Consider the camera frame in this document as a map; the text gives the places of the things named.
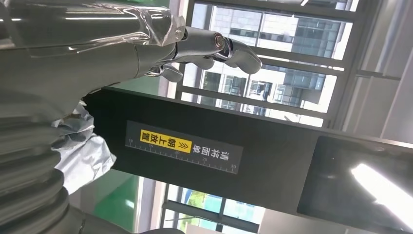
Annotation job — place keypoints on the black inbound scanner machine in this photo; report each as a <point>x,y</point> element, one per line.
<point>274,161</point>

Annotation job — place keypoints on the grey window frame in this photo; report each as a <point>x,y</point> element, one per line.
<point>245,98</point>

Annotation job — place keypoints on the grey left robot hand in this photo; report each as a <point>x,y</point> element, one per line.
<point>80,55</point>

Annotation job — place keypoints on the grey package with black letters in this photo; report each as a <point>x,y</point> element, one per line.
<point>84,158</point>

